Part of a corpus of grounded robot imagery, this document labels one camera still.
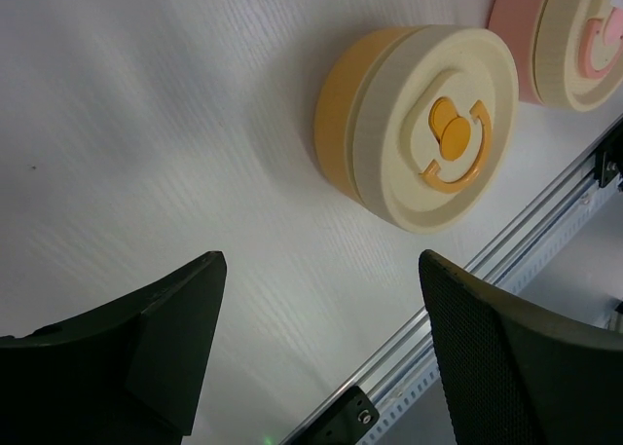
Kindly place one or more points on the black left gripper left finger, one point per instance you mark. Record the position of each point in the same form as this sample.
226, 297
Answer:
127, 372

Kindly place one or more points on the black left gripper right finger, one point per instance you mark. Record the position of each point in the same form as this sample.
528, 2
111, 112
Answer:
515, 373

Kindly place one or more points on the cream lid orange handle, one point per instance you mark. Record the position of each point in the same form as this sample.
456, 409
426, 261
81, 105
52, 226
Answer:
433, 126

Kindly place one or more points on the cream lid pink handle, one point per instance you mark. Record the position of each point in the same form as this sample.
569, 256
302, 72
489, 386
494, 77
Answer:
575, 67

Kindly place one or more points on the pink round container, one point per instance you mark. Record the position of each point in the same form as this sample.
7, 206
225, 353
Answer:
517, 23

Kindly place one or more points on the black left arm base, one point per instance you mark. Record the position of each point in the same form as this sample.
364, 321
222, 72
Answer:
348, 419

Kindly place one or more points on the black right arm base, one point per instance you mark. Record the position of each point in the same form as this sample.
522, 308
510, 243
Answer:
608, 156

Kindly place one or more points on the orange round container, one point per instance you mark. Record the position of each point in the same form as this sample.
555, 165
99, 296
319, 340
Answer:
339, 102

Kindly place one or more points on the slotted grey cable duct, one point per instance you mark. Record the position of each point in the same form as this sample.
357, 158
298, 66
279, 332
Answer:
575, 270

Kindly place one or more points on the aluminium front rail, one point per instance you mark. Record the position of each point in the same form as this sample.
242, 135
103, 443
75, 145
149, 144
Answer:
492, 264

